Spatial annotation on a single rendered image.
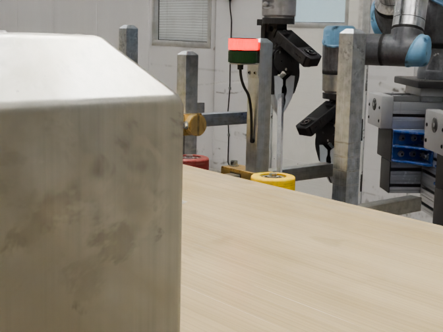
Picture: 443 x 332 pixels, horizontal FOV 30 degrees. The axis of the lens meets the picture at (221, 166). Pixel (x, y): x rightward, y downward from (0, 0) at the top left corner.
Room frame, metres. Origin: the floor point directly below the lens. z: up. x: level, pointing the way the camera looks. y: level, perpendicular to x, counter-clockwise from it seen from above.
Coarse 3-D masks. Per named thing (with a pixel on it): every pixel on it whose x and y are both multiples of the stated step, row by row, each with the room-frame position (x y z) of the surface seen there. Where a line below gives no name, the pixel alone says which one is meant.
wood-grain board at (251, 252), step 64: (192, 192) 1.32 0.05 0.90; (256, 192) 1.33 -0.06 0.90; (192, 256) 0.94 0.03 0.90; (256, 256) 0.95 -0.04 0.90; (320, 256) 0.95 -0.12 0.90; (384, 256) 0.96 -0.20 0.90; (192, 320) 0.73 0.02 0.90; (256, 320) 0.73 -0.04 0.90; (320, 320) 0.73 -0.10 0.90; (384, 320) 0.74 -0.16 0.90
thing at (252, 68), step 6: (240, 66) 1.67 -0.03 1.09; (252, 66) 1.70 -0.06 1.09; (258, 66) 1.69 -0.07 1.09; (240, 72) 1.68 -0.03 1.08; (252, 72) 1.70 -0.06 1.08; (258, 72) 1.69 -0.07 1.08; (240, 78) 1.68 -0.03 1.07; (246, 90) 1.69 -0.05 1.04; (252, 126) 1.70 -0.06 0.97; (252, 132) 1.70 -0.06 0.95; (252, 138) 1.70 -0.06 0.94
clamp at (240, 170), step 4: (224, 168) 1.76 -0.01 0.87; (228, 168) 1.75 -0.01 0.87; (232, 168) 1.74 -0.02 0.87; (236, 168) 1.74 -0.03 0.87; (240, 168) 1.74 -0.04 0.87; (244, 168) 1.75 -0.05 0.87; (224, 172) 1.76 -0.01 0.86; (228, 172) 1.75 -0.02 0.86; (232, 172) 1.74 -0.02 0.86; (236, 172) 1.73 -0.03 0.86; (240, 172) 1.72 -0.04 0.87; (244, 172) 1.71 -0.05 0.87; (248, 172) 1.70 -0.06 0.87; (252, 172) 1.70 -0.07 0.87; (240, 176) 1.72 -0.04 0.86; (244, 176) 1.71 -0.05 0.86; (248, 176) 1.70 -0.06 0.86
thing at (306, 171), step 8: (272, 168) 1.81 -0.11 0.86; (288, 168) 1.82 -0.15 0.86; (296, 168) 1.82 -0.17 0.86; (304, 168) 1.84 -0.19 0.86; (312, 168) 1.86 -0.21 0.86; (320, 168) 1.87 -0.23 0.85; (328, 168) 1.89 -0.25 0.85; (296, 176) 1.82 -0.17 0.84; (304, 176) 1.84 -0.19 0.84; (312, 176) 1.86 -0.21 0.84; (320, 176) 1.87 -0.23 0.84; (328, 176) 1.89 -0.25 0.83
